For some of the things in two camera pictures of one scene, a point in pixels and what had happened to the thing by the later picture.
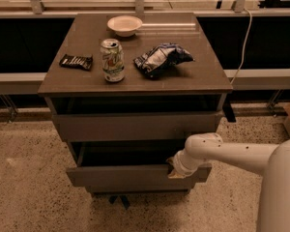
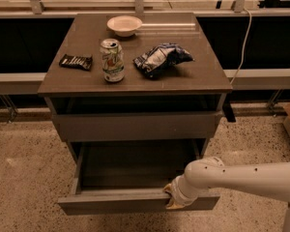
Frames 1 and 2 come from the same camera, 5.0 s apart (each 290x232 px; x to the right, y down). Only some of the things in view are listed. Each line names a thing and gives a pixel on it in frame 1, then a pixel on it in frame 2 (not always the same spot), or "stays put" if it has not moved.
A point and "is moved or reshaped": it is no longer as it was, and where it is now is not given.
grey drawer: [130, 164] is moved or reshaped
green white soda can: [113, 62] stays put
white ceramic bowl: [125, 25] stays put
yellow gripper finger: [171, 160] to [168, 188]
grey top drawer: [135, 126] stays put
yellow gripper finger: [175, 175] to [172, 206]
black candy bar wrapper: [84, 62] stays put
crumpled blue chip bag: [161, 57] stays put
